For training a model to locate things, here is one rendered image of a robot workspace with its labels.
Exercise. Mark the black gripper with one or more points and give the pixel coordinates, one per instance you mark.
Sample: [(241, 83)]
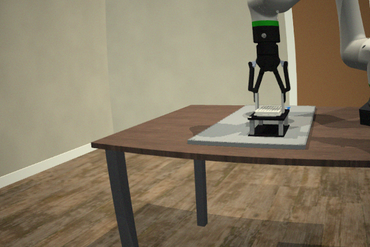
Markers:
[(268, 60)]

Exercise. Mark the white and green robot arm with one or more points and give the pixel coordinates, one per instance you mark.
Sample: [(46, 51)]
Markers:
[(354, 46)]

